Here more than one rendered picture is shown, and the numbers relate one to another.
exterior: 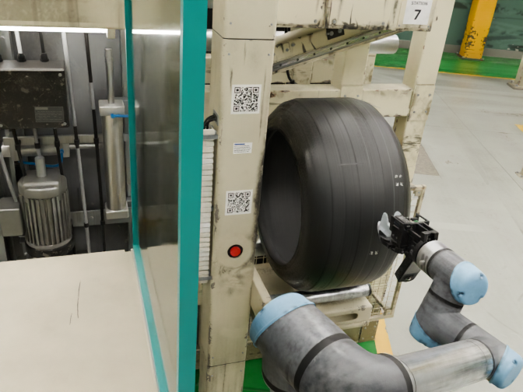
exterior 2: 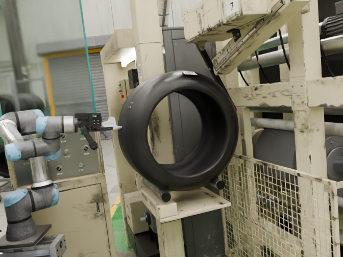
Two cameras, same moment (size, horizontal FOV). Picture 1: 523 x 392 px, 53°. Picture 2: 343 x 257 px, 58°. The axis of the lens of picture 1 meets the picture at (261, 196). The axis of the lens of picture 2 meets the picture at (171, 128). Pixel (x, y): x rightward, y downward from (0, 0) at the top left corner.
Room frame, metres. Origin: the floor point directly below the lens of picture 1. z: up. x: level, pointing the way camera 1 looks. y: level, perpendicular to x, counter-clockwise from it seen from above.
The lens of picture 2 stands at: (1.45, -1.75, 1.37)
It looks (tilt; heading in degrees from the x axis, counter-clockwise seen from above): 6 degrees down; 92
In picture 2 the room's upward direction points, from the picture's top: 6 degrees counter-clockwise
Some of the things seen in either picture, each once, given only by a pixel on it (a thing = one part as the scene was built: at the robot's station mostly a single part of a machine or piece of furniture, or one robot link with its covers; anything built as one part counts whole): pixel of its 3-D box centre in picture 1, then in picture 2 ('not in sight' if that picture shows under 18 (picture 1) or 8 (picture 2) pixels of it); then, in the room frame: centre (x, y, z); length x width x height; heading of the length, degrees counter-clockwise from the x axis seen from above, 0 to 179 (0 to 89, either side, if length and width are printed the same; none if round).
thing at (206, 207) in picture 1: (205, 208); not in sight; (1.25, 0.15, 1.19); 0.05 x 0.04 x 0.48; 20
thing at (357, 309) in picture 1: (314, 312); (156, 200); (1.29, -0.20, 0.83); 0.36 x 0.09 x 0.06; 110
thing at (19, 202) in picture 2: not in sight; (18, 203); (0.56, -0.19, 0.88); 0.13 x 0.12 x 0.14; 37
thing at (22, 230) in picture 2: not in sight; (20, 225); (0.56, -0.19, 0.77); 0.15 x 0.15 x 0.10
